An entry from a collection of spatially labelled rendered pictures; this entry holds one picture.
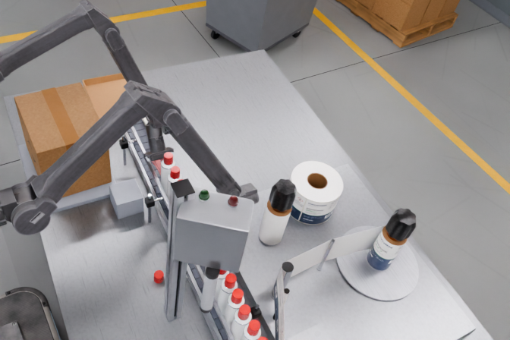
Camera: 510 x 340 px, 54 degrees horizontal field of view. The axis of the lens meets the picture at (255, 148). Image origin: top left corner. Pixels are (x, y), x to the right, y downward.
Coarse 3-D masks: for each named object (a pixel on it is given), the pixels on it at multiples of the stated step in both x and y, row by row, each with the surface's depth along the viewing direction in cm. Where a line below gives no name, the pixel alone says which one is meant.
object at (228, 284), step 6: (228, 276) 148; (234, 276) 148; (222, 282) 151; (228, 282) 147; (234, 282) 147; (222, 288) 150; (228, 288) 149; (234, 288) 150; (222, 294) 151; (228, 294) 150; (222, 300) 154; (222, 306) 156; (222, 312) 159
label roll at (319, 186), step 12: (300, 168) 190; (312, 168) 191; (324, 168) 192; (300, 180) 186; (312, 180) 193; (324, 180) 190; (336, 180) 189; (300, 192) 182; (312, 192) 183; (324, 192) 184; (336, 192) 185; (300, 204) 185; (312, 204) 182; (324, 204) 182; (300, 216) 189; (312, 216) 187; (324, 216) 189
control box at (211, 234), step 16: (192, 208) 115; (208, 208) 116; (224, 208) 117; (240, 208) 117; (176, 224) 115; (192, 224) 114; (208, 224) 113; (224, 224) 114; (240, 224) 114; (176, 240) 119; (192, 240) 118; (208, 240) 118; (224, 240) 117; (240, 240) 116; (176, 256) 125; (192, 256) 124; (208, 256) 123; (224, 256) 122; (240, 256) 121
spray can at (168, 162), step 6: (168, 156) 176; (162, 162) 179; (168, 162) 177; (174, 162) 180; (162, 168) 179; (168, 168) 178; (162, 174) 181; (168, 174) 180; (162, 180) 184; (162, 186) 186
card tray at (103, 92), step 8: (88, 80) 230; (96, 80) 232; (104, 80) 234; (112, 80) 236; (120, 80) 237; (88, 88) 230; (96, 88) 231; (104, 88) 232; (112, 88) 233; (120, 88) 233; (88, 96) 224; (96, 96) 227; (104, 96) 228; (112, 96) 229; (96, 104) 224; (104, 104) 225; (112, 104) 225; (96, 112) 215; (104, 112) 221
